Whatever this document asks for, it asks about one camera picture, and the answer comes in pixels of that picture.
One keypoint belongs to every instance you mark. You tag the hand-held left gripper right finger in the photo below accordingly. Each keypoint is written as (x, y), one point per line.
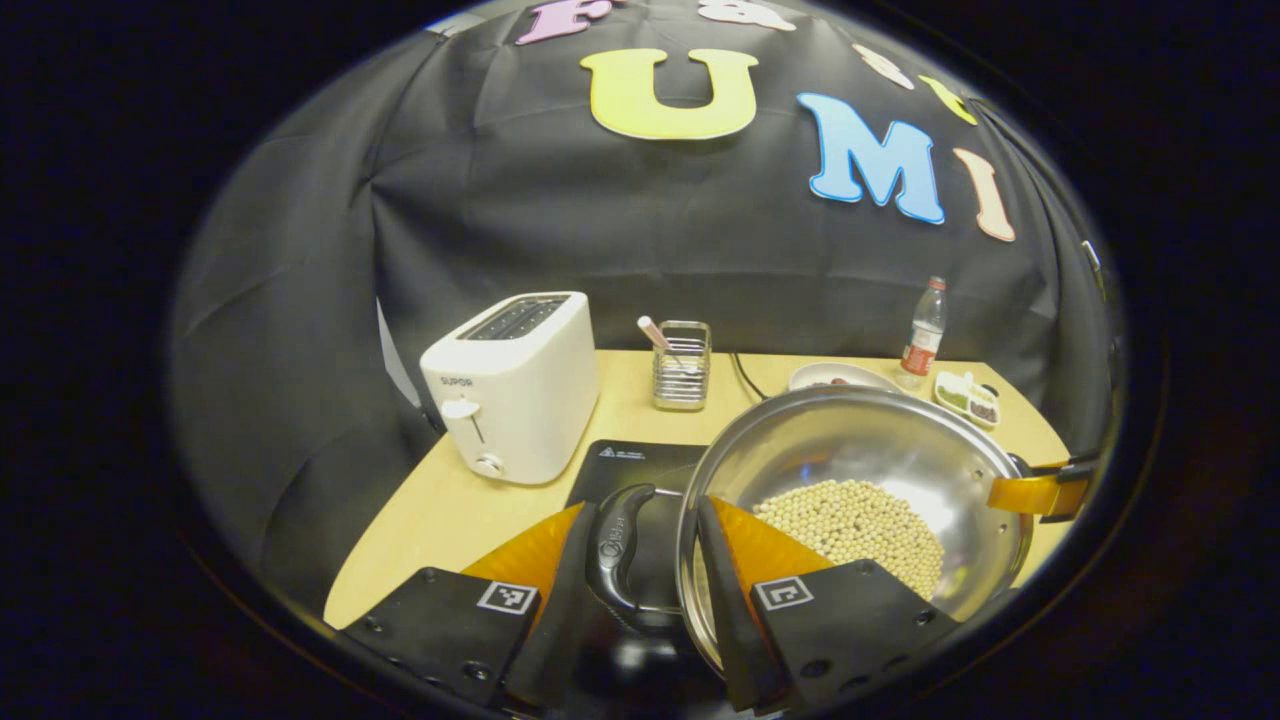
(735, 620)

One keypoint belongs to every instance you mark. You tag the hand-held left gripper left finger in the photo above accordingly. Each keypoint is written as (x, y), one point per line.
(555, 620)

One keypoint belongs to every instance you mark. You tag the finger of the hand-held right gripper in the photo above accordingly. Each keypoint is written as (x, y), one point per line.
(1040, 492)

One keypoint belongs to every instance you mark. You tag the black induction cooktop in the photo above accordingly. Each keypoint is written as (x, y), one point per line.
(630, 465)

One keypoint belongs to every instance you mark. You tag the steel pot with soybeans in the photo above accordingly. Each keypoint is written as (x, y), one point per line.
(850, 450)

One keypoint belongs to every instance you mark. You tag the white divided dish of beans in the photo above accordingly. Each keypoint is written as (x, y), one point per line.
(965, 398)

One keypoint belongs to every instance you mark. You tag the plastic bottle with red label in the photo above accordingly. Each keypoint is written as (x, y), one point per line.
(922, 340)

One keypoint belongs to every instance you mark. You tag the white toaster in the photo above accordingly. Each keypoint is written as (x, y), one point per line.
(520, 390)

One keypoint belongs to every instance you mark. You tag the white round plate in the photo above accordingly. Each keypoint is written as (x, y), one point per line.
(840, 371)

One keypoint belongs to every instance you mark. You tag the pink spoon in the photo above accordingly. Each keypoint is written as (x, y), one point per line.
(652, 332)

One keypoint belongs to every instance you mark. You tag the black backdrop cloth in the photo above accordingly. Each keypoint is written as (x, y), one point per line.
(300, 300)

